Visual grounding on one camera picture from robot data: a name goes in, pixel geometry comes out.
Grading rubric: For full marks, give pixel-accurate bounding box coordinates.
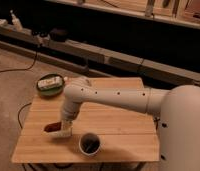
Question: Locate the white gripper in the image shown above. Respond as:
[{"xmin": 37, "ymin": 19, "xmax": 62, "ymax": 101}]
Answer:
[{"xmin": 61, "ymin": 100, "xmax": 81, "ymax": 131}]

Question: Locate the red pepper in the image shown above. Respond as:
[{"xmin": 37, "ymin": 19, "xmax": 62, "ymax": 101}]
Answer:
[{"xmin": 44, "ymin": 122, "xmax": 61, "ymax": 132}]

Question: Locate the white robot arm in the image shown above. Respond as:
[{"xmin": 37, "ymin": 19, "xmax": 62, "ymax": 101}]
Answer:
[{"xmin": 61, "ymin": 77, "xmax": 200, "ymax": 171}]

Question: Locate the white sponge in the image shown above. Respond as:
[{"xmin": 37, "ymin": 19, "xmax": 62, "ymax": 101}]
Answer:
[{"xmin": 48, "ymin": 129, "xmax": 72, "ymax": 138}]

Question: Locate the green bowl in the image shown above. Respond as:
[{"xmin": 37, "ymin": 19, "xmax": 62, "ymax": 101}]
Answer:
[{"xmin": 36, "ymin": 73, "xmax": 65, "ymax": 97}]

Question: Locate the white block in bowl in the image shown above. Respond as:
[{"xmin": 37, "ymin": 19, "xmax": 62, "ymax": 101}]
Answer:
[{"xmin": 38, "ymin": 76, "xmax": 62, "ymax": 89}]

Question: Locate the wooden table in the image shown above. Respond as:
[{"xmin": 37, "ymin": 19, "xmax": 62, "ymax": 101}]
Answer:
[{"xmin": 10, "ymin": 77, "xmax": 161, "ymax": 165}]

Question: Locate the black round object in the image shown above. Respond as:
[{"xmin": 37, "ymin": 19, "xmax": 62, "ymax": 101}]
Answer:
[{"xmin": 49, "ymin": 28, "xmax": 68, "ymax": 42}]

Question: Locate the black cable on floor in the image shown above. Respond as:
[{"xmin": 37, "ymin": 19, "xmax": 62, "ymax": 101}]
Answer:
[{"xmin": 16, "ymin": 101, "xmax": 33, "ymax": 131}]

